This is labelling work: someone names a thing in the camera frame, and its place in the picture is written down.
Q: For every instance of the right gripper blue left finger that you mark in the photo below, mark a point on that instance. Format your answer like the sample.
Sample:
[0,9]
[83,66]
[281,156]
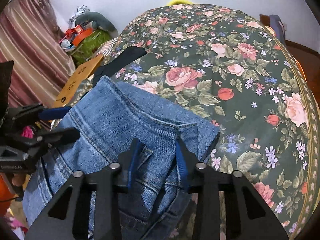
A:
[115,179]

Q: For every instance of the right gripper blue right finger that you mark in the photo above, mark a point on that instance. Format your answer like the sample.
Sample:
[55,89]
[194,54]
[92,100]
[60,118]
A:
[197,177]

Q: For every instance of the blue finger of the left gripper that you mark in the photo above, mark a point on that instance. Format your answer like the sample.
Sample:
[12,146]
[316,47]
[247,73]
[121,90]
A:
[59,137]
[53,112]

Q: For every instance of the blue denim jeans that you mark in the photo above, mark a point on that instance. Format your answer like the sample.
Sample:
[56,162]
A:
[108,118]

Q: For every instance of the person left hand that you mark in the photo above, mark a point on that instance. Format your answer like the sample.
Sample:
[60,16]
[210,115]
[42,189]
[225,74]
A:
[18,179]

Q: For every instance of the pink and black clothes pile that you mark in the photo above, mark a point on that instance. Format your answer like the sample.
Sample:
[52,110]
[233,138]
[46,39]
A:
[27,132]

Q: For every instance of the wooden lap desk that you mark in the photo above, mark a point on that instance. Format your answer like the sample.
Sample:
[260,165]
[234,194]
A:
[81,73]

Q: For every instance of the striped red gold curtain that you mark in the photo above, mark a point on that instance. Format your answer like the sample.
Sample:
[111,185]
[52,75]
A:
[29,37]

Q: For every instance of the green fabric storage box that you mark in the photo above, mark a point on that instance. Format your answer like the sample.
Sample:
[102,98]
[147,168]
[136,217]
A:
[87,47]

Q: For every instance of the black folded garment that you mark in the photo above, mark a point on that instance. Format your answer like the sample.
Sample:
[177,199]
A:
[129,55]

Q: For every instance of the orange box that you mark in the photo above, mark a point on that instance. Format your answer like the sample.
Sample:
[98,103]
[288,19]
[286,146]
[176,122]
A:
[81,36]

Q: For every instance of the striped patterned blanket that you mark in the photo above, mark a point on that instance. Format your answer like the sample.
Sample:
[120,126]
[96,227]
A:
[107,48]

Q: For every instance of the white crumpled cloth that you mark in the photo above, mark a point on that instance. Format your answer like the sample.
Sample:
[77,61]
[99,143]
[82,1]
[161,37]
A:
[79,11]

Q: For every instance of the floral green bedspread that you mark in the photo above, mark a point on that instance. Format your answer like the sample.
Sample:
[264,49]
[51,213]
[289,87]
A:
[227,67]

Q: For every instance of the yellow foam bed rail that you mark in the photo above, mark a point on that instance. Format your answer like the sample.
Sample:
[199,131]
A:
[177,2]

